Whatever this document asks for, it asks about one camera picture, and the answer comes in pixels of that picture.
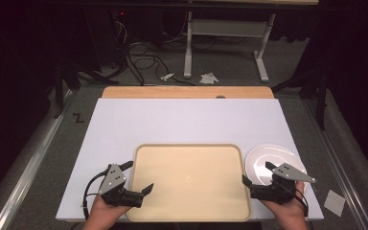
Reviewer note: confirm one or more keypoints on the crumpled white paper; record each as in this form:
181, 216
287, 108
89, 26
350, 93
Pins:
209, 78

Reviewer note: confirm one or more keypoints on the white metal desk frame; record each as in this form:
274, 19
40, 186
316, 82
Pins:
223, 28

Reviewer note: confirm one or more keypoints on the person's right hand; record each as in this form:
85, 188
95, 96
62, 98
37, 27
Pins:
287, 206

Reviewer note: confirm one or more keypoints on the dark equipment with red light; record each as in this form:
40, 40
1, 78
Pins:
119, 35

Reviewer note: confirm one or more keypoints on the wooden table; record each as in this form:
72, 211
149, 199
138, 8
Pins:
172, 92

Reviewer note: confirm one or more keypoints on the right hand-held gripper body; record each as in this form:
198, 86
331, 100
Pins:
278, 188

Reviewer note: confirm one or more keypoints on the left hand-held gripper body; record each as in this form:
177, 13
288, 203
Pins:
111, 180

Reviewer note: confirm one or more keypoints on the metal floor rail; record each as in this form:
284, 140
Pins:
338, 153
28, 166

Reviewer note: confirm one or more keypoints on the person's left hand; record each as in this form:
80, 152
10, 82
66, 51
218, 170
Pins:
107, 209

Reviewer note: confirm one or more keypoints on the white round plate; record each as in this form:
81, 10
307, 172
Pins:
262, 159

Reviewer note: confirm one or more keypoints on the beige plastic tray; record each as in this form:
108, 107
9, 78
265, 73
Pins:
188, 182

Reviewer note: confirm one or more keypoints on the flat white paper square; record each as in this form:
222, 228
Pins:
334, 203

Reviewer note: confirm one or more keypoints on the black metal stand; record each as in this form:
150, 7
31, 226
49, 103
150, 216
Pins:
59, 92
322, 96

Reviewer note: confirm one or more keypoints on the white table board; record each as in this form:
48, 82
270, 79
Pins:
172, 124

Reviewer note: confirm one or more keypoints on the small white paper scrap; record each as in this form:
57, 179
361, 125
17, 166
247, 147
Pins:
167, 76

